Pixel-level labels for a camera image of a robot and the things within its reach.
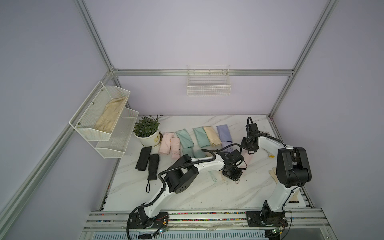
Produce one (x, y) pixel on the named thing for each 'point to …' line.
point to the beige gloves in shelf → (110, 116)
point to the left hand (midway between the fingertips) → (237, 180)
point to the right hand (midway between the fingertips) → (247, 148)
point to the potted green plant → (146, 130)
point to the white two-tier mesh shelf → (114, 145)
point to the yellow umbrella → (211, 136)
